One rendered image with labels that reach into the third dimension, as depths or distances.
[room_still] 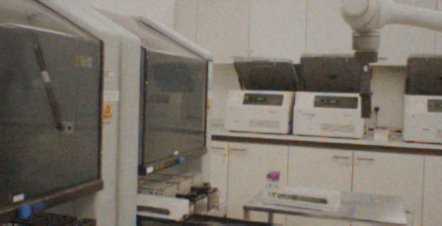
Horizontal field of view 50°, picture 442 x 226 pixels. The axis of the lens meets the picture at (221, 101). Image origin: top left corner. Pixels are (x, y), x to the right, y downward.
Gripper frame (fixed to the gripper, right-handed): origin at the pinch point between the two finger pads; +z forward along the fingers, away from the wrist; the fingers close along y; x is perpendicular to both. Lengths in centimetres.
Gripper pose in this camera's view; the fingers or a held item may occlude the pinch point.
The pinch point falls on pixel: (366, 113)
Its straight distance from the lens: 162.8
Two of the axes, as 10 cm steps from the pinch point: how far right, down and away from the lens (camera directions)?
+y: 3.2, -0.5, 9.5
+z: 0.2, 10.0, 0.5
